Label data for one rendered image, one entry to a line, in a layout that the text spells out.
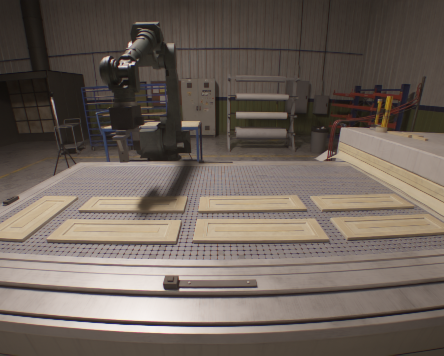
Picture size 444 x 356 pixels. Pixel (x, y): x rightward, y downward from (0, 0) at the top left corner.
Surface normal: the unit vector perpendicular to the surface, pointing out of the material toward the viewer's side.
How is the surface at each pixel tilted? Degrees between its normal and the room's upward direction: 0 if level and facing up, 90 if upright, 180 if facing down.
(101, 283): 0
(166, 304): 0
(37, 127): 90
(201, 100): 90
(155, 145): 90
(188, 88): 90
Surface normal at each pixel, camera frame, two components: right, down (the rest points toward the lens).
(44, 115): 0.01, 0.36
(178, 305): 0.00, -0.93
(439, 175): -1.00, 0.00
